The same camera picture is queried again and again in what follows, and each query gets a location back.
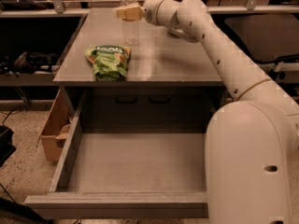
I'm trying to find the grey cabinet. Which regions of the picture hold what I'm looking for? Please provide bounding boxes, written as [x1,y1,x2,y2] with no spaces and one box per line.
[55,8,228,121]

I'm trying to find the black drawer handle right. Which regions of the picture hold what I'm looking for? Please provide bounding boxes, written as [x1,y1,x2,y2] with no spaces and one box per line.
[148,94,170,104]

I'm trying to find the clear plastic water bottle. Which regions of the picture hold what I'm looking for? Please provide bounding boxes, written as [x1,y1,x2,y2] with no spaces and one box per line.
[121,0,139,46]

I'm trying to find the white ceramic bowl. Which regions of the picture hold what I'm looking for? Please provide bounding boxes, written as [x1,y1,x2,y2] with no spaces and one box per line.
[170,29,197,43]

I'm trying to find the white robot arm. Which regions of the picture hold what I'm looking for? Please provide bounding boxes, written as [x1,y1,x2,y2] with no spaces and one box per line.
[113,0,299,224]

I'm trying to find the dark office chair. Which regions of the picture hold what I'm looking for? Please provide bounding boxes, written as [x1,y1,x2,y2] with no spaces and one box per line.
[225,14,299,63]

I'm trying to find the cardboard box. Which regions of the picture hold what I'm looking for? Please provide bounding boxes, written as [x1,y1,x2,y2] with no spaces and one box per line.
[40,91,71,161]

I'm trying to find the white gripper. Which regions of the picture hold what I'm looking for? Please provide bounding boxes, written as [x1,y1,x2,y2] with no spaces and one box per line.
[113,0,179,26]

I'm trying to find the grey open top drawer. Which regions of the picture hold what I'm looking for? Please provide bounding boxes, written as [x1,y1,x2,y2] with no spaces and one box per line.
[25,91,211,219]

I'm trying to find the green snack bag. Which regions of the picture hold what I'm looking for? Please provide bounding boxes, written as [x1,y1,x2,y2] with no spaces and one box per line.
[84,45,131,81]

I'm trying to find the black drawer handle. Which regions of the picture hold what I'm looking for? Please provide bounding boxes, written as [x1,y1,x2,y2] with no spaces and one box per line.
[115,95,137,105]
[148,94,170,104]

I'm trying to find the black headphones on shelf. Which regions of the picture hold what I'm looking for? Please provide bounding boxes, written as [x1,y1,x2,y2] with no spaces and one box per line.
[0,51,59,75]

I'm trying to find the black drawer handle left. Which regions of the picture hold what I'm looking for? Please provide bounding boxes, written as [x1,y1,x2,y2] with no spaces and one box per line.
[115,95,137,105]

